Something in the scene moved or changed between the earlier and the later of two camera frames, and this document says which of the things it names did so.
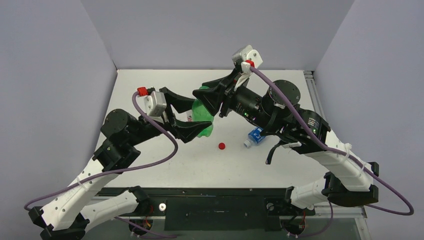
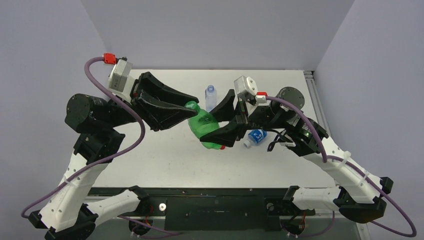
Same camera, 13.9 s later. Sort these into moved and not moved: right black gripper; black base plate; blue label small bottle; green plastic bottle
Moved: green plastic bottle; right black gripper
Not moved: blue label small bottle; black base plate
